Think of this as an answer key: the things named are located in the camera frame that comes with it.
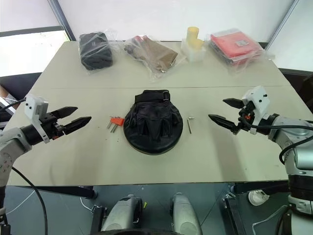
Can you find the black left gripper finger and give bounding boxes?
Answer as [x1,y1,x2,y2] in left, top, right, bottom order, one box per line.
[50,106,79,121]
[63,116,92,135]

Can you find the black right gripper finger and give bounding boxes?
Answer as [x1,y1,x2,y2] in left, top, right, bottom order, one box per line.
[223,97,245,109]
[208,114,240,131]

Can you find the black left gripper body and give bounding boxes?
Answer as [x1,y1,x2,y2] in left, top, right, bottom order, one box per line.
[39,112,66,140]

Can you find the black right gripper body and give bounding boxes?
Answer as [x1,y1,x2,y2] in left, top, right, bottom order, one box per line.
[231,99,255,135]

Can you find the silver allen key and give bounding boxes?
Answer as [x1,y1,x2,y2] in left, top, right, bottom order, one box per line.
[186,117,195,134]

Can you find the red rectangular block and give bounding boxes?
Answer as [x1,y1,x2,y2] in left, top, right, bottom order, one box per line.
[109,117,125,127]

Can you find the black chair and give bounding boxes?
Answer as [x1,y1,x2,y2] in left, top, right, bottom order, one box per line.
[0,71,43,101]

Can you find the red items in plastic bag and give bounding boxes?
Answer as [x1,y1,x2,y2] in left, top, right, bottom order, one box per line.
[204,29,277,78]

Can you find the black seat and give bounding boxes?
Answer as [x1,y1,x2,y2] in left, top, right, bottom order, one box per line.
[278,68,313,119]

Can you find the black item in plastic bag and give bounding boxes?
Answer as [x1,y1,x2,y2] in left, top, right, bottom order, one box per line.
[78,29,116,71]

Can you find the black leather glove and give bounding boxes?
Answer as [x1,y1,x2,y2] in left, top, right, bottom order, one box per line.
[123,90,180,143]

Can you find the black round disc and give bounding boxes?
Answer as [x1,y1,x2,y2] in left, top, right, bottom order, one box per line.
[123,102,184,155]

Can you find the white round device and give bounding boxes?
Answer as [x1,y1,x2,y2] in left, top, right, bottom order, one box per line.
[247,190,270,205]

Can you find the brown item in plastic bag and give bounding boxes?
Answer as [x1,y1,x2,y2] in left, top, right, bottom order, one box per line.
[119,35,187,83]

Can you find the grey left robot leg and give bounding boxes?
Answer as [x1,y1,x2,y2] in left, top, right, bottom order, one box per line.
[101,194,144,233]

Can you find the grey robot leg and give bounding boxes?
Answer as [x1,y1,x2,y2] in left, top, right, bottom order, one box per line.
[169,192,204,235]
[101,194,144,233]

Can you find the grey right robot leg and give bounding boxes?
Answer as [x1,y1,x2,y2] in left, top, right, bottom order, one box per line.
[169,192,204,235]

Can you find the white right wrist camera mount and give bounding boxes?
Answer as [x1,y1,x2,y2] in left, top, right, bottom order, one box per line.
[241,85,271,136]

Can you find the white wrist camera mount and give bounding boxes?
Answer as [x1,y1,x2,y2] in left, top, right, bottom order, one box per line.
[241,85,271,136]
[24,94,51,144]

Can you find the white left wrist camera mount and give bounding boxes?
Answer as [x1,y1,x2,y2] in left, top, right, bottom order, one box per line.
[24,94,51,144]

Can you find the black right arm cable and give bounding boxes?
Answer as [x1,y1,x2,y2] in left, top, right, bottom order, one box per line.
[249,123,313,167]

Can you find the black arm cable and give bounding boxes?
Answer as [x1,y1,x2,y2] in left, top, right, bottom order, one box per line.
[249,123,313,167]
[0,97,27,116]

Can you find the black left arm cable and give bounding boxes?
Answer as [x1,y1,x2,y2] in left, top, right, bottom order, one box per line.
[0,97,27,116]

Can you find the black table frame beam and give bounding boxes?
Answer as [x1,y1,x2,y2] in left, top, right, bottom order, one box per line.
[233,180,290,195]
[31,185,96,199]

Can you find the thick black cable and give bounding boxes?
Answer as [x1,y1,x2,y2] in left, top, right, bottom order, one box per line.
[10,166,49,235]

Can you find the thin white floor cable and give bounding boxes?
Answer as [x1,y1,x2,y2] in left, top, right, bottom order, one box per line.
[4,188,35,214]

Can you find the dark window frame bar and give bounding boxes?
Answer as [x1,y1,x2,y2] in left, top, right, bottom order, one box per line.
[47,0,77,42]

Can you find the grey window frame bar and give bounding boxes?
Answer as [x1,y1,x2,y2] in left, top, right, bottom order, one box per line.
[266,0,303,50]

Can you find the black table leg bracket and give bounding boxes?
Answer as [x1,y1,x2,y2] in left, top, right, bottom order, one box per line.
[222,192,243,235]
[89,205,109,235]

